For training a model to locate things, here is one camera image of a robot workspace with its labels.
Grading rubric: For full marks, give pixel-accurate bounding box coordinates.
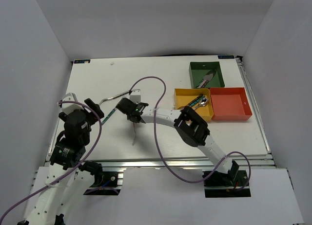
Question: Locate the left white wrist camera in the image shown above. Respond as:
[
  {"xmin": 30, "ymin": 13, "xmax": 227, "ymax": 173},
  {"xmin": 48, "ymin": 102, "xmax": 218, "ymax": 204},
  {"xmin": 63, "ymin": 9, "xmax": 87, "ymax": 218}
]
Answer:
[{"xmin": 58, "ymin": 93, "xmax": 81, "ymax": 115}]

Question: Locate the green box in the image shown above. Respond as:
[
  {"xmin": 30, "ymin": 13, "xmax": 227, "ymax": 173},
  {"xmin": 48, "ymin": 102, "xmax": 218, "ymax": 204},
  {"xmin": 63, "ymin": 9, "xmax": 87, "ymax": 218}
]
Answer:
[{"xmin": 189, "ymin": 62, "xmax": 225, "ymax": 89}]

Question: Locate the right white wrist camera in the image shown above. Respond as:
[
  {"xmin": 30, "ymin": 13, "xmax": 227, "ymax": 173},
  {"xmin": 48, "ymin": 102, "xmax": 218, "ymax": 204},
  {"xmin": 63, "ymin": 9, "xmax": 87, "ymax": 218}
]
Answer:
[{"xmin": 129, "ymin": 89, "xmax": 141, "ymax": 104}]

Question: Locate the blue table sticker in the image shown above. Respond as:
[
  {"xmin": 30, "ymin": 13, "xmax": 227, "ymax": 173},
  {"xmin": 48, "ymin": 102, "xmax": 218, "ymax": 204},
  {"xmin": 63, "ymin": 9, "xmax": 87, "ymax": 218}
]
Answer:
[
  {"xmin": 73, "ymin": 59, "xmax": 91, "ymax": 64},
  {"xmin": 217, "ymin": 55, "xmax": 235, "ymax": 59}
]

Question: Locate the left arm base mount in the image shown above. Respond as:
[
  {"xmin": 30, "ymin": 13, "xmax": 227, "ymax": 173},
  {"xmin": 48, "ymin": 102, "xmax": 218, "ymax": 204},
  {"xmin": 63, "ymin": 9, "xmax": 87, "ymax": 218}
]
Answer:
[{"xmin": 84, "ymin": 164, "xmax": 120, "ymax": 196}]

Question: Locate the left blue table sticker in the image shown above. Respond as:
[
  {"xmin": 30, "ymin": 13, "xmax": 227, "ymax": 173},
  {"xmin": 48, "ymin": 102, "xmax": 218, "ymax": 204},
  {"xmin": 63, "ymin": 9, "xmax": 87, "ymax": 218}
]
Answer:
[{"xmin": 73, "ymin": 59, "xmax": 91, "ymax": 64}]

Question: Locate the right blue table sticker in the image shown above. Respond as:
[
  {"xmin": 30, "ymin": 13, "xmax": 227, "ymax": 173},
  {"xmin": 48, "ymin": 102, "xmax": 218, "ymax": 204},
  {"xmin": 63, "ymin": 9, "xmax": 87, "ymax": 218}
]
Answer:
[{"xmin": 217, "ymin": 55, "xmax": 235, "ymax": 59}]

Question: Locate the yellow box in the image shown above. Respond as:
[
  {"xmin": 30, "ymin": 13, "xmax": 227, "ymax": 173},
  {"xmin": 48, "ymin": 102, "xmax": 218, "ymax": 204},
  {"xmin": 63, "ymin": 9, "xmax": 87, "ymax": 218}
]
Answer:
[{"xmin": 174, "ymin": 88, "xmax": 214, "ymax": 122}]

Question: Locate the red box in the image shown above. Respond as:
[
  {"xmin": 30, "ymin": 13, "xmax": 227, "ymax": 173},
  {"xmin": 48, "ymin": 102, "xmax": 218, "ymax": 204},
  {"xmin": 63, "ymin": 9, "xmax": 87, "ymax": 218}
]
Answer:
[{"xmin": 210, "ymin": 87, "xmax": 253, "ymax": 121}]

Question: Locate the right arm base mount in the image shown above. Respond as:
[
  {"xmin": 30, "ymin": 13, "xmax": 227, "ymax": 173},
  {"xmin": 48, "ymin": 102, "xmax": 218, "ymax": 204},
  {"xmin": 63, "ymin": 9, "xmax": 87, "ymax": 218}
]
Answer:
[{"xmin": 204, "ymin": 170, "xmax": 251, "ymax": 198}]

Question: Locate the teal handle spoon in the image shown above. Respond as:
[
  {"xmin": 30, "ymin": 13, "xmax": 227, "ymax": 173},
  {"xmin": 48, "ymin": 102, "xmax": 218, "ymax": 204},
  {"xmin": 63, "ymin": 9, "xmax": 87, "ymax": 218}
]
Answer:
[{"xmin": 187, "ymin": 94, "xmax": 209, "ymax": 107}]

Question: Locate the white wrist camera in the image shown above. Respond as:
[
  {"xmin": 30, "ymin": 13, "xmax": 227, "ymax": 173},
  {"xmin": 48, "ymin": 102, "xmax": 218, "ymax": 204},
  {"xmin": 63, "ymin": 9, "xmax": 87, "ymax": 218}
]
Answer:
[
  {"xmin": 129, "ymin": 89, "xmax": 141, "ymax": 104},
  {"xmin": 58, "ymin": 93, "xmax": 81, "ymax": 115}
]

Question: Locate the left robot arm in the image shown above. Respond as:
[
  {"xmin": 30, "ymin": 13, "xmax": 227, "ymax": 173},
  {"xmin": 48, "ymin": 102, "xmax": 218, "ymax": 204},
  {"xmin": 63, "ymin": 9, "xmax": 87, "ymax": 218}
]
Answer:
[{"xmin": 19, "ymin": 94, "xmax": 104, "ymax": 225}]

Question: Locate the teal handle knife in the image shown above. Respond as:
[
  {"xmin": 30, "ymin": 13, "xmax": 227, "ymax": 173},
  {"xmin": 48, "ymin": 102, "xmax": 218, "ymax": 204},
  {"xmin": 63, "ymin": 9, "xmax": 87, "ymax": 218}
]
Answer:
[{"xmin": 195, "ymin": 69, "xmax": 217, "ymax": 89}]

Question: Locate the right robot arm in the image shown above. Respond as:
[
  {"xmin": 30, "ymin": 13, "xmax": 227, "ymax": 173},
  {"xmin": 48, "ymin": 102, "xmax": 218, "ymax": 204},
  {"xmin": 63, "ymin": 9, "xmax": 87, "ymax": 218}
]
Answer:
[{"xmin": 116, "ymin": 98, "xmax": 239, "ymax": 186}]

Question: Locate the dark handle fork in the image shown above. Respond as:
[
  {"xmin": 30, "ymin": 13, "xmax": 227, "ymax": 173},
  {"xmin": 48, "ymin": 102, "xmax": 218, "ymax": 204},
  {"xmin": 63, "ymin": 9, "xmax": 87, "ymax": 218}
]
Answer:
[{"xmin": 99, "ymin": 90, "xmax": 132, "ymax": 105}]

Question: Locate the teal handle fork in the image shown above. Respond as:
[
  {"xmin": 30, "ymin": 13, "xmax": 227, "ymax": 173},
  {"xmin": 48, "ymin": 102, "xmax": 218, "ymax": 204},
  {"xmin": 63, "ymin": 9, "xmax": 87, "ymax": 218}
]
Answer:
[{"xmin": 101, "ymin": 108, "xmax": 117, "ymax": 126}]

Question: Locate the pink handle fork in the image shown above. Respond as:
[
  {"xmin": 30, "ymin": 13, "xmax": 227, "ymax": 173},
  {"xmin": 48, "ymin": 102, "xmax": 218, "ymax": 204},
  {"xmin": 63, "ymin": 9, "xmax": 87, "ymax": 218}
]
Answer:
[{"xmin": 132, "ymin": 123, "xmax": 137, "ymax": 146}]

